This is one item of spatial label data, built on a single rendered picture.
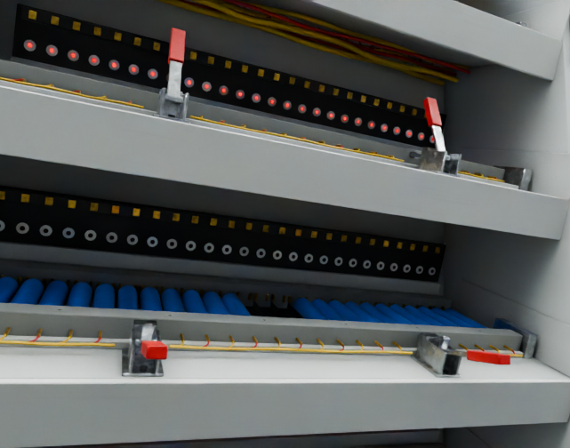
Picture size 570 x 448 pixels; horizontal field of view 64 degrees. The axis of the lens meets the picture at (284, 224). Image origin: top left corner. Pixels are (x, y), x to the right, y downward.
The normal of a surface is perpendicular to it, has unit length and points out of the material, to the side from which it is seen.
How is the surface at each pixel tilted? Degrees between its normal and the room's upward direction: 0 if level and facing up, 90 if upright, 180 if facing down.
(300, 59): 90
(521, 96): 90
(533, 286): 90
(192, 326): 109
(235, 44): 90
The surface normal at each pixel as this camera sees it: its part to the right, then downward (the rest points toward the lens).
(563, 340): -0.93, -0.12
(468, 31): 0.33, 0.18
